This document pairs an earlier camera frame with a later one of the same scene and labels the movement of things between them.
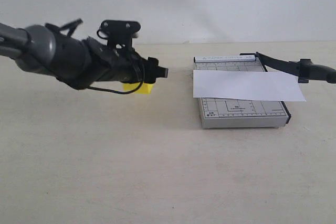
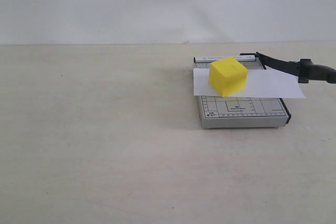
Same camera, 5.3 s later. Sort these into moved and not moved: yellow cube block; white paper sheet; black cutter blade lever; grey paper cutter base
Moved: yellow cube block
Not moved: grey paper cutter base; black cutter blade lever; white paper sheet
